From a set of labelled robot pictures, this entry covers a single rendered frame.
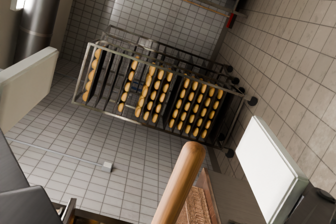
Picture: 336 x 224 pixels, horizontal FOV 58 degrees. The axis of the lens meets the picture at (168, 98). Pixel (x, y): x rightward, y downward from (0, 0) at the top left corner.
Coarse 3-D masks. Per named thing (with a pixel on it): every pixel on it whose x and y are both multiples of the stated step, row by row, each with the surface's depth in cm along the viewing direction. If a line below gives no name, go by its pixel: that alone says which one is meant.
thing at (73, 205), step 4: (72, 200) 205; (72, 204) 201; (68, 208) 198; (72, 208) 198; (68, 212) 194; (72, 212) 201; (68, 216) 191; (72, 216) 205; (64, 220) 187; (68, 220) 191; (72, 220) 208
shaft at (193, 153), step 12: (192, 144) 37; (180, 156) 37; (192, 156) 36; (204, 156) 37; (180, 168) 37; (192, 168) 37; (180, 180) 37; (192, 180) 38; (168, 192) 38; (180, 192) 38; (168, 204) 38; (180, 204) 38; (156, 216) 40; (168, 216) 39
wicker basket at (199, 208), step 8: (192, 192) 201; (200, 192) 204; (192, 200) 192; (200, 200) 195; (184, 208) 213; (192, 208) 184; (200, 208) 188; (184, 216) 215; (192, 216) 178; (200, 216) 180; (208, 216) 183
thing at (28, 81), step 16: (48, 48) 18; (16, 64) 14; (32, 64) 15; (48, 64) 17; (0, 80) 12; (16, 80) 13; (32, 80) 15; (48, 80) 18; (0, 96) 12; (16, 96) 14; (32, 96) 16; (0, 112) 12; (16, 112) 14
